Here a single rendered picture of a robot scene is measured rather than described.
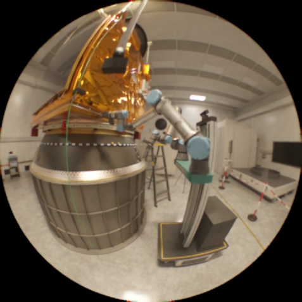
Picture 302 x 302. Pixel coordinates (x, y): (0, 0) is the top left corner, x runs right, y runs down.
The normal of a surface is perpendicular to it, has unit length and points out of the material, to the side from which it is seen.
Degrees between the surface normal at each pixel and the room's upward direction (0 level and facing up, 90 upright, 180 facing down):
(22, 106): 90
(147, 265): 0
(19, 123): 90
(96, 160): 62
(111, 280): 0
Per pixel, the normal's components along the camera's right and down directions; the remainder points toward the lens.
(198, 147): -0.47, 0.14
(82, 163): 0.49, -0.38
